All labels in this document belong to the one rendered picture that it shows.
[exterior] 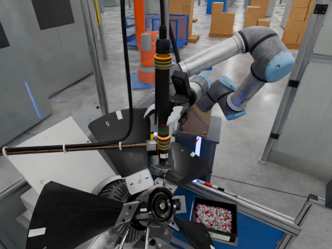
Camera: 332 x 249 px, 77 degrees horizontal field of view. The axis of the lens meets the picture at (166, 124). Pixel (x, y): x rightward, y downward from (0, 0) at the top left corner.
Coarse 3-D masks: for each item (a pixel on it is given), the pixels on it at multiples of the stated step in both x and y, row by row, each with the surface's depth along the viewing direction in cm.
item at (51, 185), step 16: (48, 192) 47; (64, 192) 49; (80, 192) 51; (48, 208) 47; (64, 208) 50; (80, 208) 52; (96, 208) 55; (112, 208) 58; (32, 224) 46; (48, 224) 48; (64, 224) 50; (80, 224) 53; (96, 224) 57; (112, 224) 61; (32, 240) 47; (48, 240) 49; (64, 240) 52; (80, 240) 56
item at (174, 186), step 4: (156, 180) 79; (160, 180) 80; (156, 184) 78; (160, 184) 78; (168, 184) 78; (172, 184) 78; (168, 188) 76; (172, 188) 76; (176, 188) 77; (172, 192) 74
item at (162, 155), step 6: (162, 30) 47; (162, 36) 47; (156, 42) 48; (162, 42) 47; (168, 42) 48; (156, 48) 49; (162, 48) 48; (168, 48) 49; (162, 150) 65; (168, 150) 67; (162, 156) 67; (168, 156) 68; (162, 162) 68
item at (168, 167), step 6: (150, 144) 64; (156, 144) 68; (150, 150) 65; (156, 150) 65; (156, 156) 67; (156, 162) 68; (168, 162) 70; (156, 168) 69; (162, 168) 68; (168, 168) 68
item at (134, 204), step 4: (124, 204) 61; (128, 204) 62; (132, 204) 63; (136, 204) 65; (124, 208) 62; (128, 208) 63; (132, 208) 65; (124, 212) 63; (128, 212) 64; (132, 212) 66; (120, 216) 63; (124, 216) 64; (128, 216) 66; (120, 220) 64; (128, 220) 67; (116, 224) 64
